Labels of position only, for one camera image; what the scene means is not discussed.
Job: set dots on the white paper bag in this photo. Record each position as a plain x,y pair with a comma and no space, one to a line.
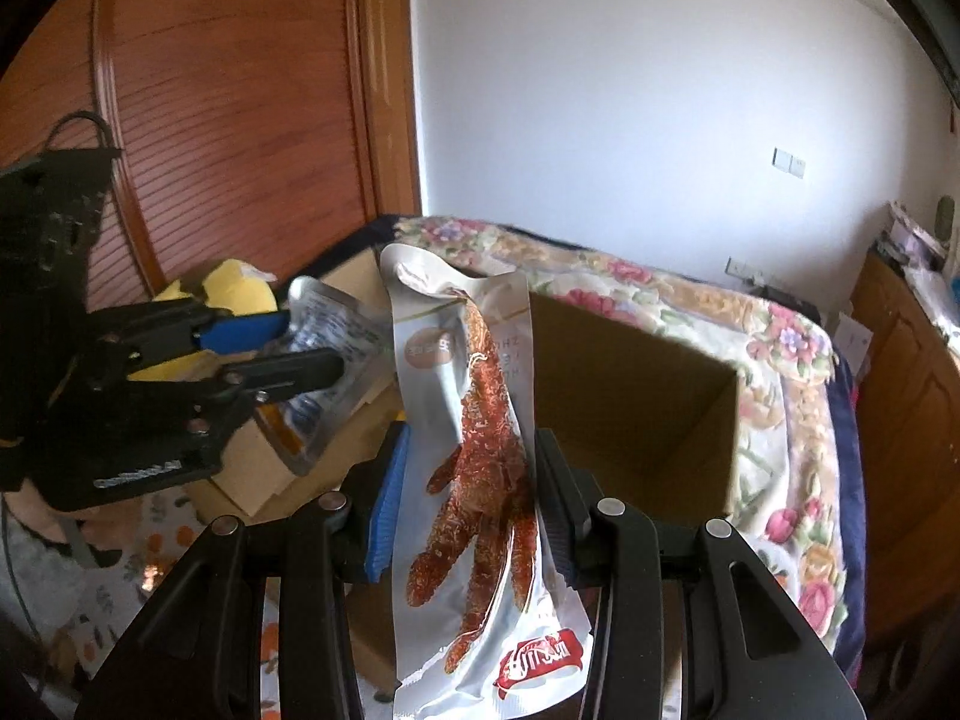
851,337

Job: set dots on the wall switch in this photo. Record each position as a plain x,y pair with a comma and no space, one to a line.
787,162

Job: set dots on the navy blanket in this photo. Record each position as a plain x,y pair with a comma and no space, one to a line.
847,502

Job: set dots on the wall socket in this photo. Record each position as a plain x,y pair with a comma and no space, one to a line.
739,268

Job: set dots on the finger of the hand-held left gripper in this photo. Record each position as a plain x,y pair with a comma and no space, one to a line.
292,371
240,330

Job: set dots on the white chicken foot snack packet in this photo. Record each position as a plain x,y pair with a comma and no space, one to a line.
450,360

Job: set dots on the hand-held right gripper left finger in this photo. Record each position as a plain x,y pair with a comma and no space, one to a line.
386,517

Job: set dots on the silver snack packet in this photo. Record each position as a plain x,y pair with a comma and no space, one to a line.
337,330

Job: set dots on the white plastic bags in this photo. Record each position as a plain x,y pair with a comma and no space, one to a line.
934,296

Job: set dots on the yellow plush toy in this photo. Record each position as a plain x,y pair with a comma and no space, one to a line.
232,289

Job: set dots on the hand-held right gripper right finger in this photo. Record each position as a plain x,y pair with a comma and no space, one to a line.
570,525

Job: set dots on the stack of pink boxes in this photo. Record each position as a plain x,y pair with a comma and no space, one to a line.
911,232

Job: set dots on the cardboard box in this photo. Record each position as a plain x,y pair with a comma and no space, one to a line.
637,405

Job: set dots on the wooden cabinet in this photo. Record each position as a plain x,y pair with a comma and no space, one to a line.
907,405

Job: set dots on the floral blanket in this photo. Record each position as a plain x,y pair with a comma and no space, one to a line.
780,420

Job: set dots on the wooden wardrobe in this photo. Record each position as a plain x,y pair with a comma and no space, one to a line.
225,90

